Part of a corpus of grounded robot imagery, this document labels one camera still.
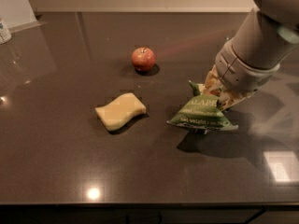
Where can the white board leaning on wall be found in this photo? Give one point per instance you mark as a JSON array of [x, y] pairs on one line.
[[18, 15]]

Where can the white bottle with label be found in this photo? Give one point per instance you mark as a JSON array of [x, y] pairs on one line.
[[5, 34]]

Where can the red apple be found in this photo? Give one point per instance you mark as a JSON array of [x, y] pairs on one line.
[[143, 59]]

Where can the green jalapeno chip bag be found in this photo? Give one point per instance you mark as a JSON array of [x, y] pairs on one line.
[[201, 113]]

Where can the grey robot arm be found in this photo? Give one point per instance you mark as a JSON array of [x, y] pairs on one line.
[[246, 62]]

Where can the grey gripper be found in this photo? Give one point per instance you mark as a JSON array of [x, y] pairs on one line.
[[239, 73]]

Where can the yellow sponge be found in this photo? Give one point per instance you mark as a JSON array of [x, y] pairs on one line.
[[120, 111]]

